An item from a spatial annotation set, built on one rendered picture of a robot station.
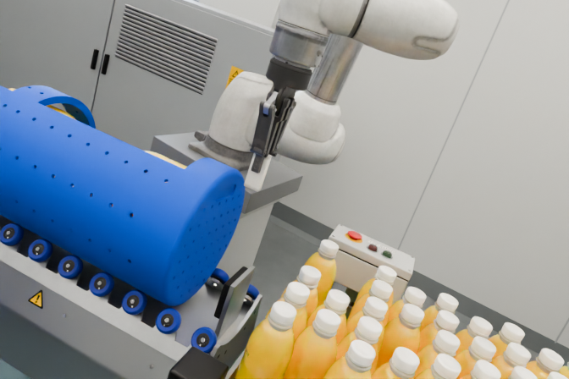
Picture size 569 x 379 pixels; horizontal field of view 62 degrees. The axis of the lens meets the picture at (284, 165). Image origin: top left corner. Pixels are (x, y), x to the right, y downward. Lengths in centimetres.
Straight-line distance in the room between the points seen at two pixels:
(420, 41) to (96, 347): 79
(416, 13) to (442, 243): 287
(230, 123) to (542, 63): 241
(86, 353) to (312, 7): 74
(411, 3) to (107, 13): 244
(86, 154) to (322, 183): 290
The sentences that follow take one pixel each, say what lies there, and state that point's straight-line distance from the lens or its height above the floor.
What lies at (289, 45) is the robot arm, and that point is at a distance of 77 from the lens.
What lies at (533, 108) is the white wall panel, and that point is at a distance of 339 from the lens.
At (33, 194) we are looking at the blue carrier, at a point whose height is 109.
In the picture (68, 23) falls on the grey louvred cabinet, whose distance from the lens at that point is 328.
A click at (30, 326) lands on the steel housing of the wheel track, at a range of 108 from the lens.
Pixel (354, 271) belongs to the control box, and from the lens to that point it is 112.
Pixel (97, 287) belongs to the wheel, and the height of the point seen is 96.
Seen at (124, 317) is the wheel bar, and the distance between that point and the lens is 96.
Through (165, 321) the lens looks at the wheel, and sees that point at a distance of 91.
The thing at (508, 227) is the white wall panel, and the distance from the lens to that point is 349.
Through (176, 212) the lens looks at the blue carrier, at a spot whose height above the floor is 117.
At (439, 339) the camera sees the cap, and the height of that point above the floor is 111.
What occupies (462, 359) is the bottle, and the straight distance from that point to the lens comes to 95.
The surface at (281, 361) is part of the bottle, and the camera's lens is 78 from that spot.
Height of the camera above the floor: 152
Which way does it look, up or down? 16 degrees down
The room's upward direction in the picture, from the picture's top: 19 degrees clockwise
